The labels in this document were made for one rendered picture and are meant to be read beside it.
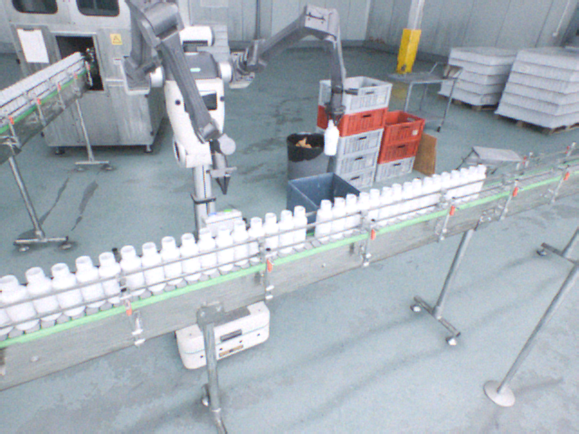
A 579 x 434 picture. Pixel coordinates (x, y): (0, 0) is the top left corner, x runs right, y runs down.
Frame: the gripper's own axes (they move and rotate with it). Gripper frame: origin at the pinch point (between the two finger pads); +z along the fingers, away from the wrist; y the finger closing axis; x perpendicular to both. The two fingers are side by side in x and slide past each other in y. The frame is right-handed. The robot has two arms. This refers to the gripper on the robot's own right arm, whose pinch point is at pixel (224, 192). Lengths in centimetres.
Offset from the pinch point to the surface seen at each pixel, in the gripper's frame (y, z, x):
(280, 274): 11.7, 32.3, -14.8
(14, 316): -68, 19, -17
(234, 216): 1.2, 9.0, -3.9
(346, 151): 182, 11, 168
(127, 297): -41, 20, -26
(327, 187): 77, 17, 49
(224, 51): 324, -231, 867
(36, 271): -61, 9, -16
